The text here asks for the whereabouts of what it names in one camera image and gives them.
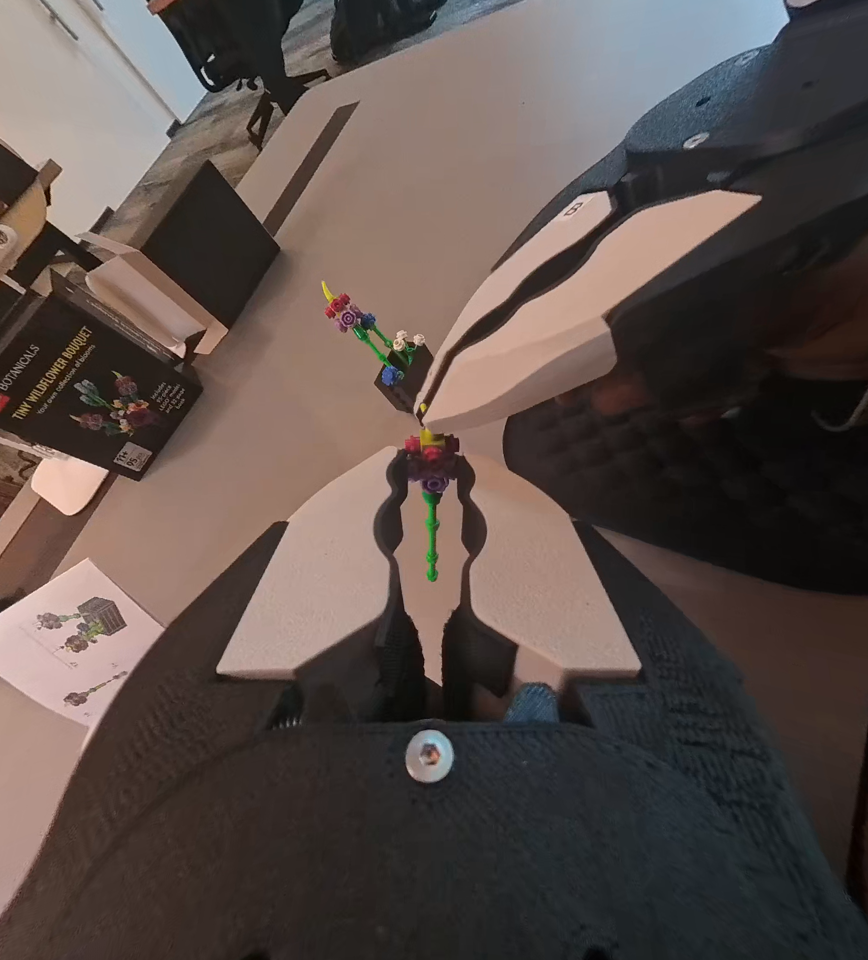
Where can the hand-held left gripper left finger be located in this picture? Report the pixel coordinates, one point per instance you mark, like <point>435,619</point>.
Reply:
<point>314,585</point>

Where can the black backpack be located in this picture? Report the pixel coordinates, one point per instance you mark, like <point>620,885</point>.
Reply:
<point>381,30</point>

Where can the black flower-print carton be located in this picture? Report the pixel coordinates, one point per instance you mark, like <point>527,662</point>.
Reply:
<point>66,390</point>

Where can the toy flowers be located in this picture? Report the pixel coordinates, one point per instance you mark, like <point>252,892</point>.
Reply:
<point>392,379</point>

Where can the black office chair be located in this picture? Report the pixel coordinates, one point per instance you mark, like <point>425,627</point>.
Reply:
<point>254,45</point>

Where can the black quilted seat cushion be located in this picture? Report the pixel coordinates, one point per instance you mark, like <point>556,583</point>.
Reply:
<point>628,510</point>

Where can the white rounded object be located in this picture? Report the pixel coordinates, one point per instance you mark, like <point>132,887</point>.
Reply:
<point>66,487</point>

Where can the printed instruction sheet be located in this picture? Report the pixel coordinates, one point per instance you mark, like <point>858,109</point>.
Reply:
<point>36,637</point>

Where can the beige side cabinet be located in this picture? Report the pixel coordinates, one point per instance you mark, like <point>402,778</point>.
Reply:
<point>29,195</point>

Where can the black box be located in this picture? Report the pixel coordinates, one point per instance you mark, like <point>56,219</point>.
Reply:
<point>209,247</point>

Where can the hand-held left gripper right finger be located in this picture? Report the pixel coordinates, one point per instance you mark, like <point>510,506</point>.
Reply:
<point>539,592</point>

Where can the person's right hand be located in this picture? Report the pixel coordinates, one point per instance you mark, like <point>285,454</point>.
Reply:
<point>861,300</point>

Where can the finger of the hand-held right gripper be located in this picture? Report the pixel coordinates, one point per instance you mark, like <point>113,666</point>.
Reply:
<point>554,232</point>
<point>539,360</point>

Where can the toy brick flower stem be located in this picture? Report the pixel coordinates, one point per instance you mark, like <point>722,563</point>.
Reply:
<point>431,525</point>

